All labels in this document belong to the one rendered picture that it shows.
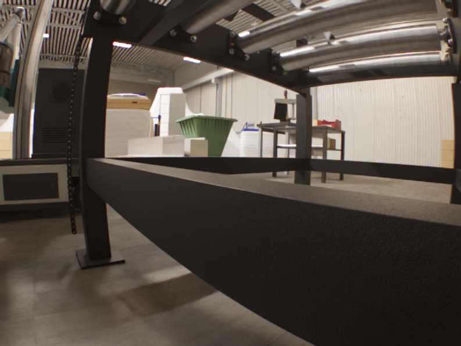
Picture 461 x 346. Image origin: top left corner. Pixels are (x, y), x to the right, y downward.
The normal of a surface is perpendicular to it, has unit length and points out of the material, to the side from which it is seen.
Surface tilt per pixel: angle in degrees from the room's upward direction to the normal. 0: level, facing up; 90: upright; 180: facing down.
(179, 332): 0
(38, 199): 90
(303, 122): 90
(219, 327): 0
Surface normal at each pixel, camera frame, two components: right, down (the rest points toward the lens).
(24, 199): 0.60, 0.08
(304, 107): -0.75, 0.04
